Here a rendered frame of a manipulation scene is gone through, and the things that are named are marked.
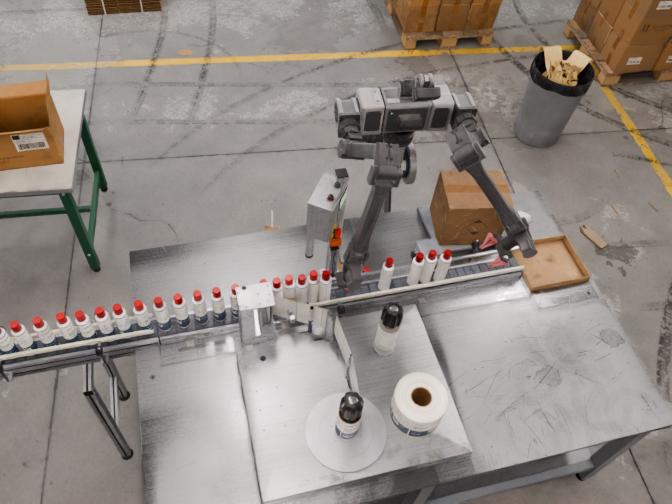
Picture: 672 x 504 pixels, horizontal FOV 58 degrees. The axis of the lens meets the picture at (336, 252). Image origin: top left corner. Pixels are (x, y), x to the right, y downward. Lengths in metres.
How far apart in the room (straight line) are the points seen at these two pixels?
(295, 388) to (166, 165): 2.45
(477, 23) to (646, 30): 1.34
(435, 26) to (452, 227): 3.07
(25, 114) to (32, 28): 2.48
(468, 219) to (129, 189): 2.44
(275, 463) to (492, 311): 1.18
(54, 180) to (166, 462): 1.64
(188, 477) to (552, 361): 1.56
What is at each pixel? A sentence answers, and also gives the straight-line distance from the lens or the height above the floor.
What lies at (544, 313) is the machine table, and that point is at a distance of 2.91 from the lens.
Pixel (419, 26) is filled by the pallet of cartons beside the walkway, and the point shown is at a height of 0.21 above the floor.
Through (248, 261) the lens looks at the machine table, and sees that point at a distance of 2.83.
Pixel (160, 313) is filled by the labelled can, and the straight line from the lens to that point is 2.49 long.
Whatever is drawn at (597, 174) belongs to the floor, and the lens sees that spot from 4.97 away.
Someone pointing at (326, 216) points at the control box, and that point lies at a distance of 2.21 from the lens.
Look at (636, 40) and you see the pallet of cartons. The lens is 5.66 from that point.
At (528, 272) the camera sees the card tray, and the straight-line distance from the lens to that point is 3.01.
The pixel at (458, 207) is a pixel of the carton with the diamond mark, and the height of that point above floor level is 1.12.
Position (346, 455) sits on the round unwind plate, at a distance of 2.35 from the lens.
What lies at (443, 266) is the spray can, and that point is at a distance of 2.68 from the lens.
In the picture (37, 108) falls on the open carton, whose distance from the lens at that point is 3.61.
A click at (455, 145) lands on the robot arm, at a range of 2.23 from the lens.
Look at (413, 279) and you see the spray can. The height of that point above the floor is 0.94.
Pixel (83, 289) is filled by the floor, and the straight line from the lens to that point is 3.92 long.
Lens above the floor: 3.11
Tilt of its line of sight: 53 degrees down
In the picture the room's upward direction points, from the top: 6 degrees clockwise
